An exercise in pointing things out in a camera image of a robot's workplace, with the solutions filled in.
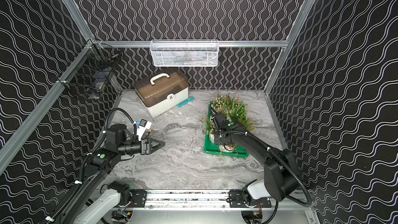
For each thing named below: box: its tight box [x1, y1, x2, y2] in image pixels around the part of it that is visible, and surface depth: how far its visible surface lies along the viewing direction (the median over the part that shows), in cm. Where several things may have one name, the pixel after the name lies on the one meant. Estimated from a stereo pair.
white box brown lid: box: [134, 71, 190, 118], surface depth 100 cm
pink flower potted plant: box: [208, 93, 227, 114], surface depth 96 cm
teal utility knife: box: [177, 95, 196, 108], surface depth 116 cm
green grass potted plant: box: [220, 94, 257, 132], surface depth 94 cm
